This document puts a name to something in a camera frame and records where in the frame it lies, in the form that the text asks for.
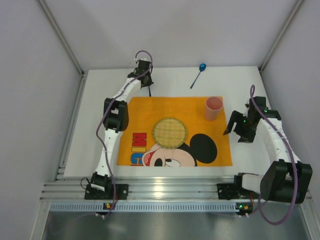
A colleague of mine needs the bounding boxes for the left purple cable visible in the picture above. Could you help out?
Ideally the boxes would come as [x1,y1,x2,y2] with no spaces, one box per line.
[94,50,154,218]

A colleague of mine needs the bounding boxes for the aluminium mounting rail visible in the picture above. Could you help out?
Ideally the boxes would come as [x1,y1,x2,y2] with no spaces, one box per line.
[40,176,234,203]

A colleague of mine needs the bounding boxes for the blue metallic spoon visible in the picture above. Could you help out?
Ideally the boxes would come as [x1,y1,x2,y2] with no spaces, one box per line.
[189,63,207,89]

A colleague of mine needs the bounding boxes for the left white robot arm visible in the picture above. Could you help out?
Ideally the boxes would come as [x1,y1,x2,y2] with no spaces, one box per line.
[90,58,153,194]

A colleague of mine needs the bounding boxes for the pink plastic cup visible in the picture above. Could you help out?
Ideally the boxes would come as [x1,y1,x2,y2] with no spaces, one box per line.
[204,96,224,121]

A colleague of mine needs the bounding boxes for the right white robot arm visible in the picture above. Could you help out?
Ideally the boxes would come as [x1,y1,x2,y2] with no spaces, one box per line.
[224,96,313,204]

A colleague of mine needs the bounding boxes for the orange cartoon mouse placemat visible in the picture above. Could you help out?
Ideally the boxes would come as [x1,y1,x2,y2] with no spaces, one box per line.
[116,97,233,167]

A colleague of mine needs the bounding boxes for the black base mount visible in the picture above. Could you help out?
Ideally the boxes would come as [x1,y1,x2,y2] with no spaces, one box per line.
[217,172,259,200]
[84,184,129,200]

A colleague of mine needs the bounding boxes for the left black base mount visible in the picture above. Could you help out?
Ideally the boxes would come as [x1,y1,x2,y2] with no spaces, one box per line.
[84,184,129,200]

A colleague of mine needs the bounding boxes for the yellow woven round plate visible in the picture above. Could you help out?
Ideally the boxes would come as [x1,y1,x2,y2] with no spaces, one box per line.
[152,117,188,149]

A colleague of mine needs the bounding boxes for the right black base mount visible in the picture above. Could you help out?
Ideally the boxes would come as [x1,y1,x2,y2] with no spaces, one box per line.
[217,172,259,200]

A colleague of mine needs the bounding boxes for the grey slotted cable duct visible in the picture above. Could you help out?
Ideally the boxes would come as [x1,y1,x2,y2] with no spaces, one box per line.
[48,201,253,213]

